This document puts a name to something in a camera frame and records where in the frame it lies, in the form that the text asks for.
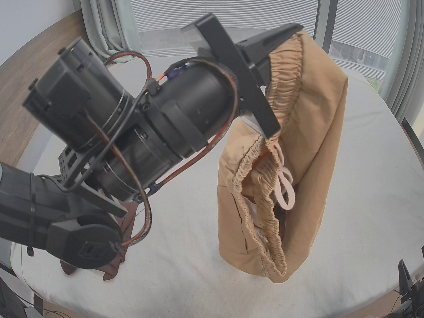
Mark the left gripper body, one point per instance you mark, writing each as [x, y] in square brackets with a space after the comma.
[198, 104]

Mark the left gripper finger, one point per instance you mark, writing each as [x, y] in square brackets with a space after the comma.
[258, 51]

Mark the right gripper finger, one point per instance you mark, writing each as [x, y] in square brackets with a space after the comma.
[405, 282]
[422, 253]

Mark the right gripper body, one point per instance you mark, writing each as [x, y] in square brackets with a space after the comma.
[415, 300]

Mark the tan shorts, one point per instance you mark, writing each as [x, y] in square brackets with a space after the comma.
[314, 128]

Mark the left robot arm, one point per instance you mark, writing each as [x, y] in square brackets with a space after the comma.
[76, 94]

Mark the bed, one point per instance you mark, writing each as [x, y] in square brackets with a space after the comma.
[185, 243]

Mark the window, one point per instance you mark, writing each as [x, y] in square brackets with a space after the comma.
[232, 5]

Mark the grey-green curtain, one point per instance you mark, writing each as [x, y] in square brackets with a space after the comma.
[407, 61]
[109, 12]

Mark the brown garment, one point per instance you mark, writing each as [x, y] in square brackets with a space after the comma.
[128, 220]

